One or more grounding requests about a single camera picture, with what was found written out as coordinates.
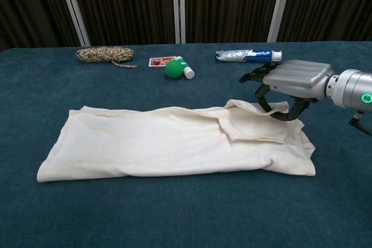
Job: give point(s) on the white green glue stick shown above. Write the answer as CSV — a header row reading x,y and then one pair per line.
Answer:
x,y
189,72

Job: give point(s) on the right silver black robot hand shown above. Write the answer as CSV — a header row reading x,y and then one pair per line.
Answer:
x,y
296,78

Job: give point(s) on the red playing card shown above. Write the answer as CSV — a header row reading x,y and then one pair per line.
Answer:
x,y
157,62

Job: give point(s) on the blue white toothpaste tube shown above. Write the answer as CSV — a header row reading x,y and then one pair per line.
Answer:
x,y
247,56

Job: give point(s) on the dark pleated curtain panel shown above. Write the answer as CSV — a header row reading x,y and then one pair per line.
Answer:
x,y
331,4
29,4
125,4
232,4

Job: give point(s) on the white T-shirt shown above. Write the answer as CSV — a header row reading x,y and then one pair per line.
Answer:
x,y
145,143

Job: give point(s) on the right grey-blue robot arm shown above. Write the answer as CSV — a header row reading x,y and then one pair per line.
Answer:
x,y
351,88

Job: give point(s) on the green ball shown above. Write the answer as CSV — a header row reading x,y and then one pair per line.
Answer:
x,y
174,69

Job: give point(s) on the white partition frame post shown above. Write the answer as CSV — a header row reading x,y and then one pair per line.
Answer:
x,y
280,7
73,7
175,12

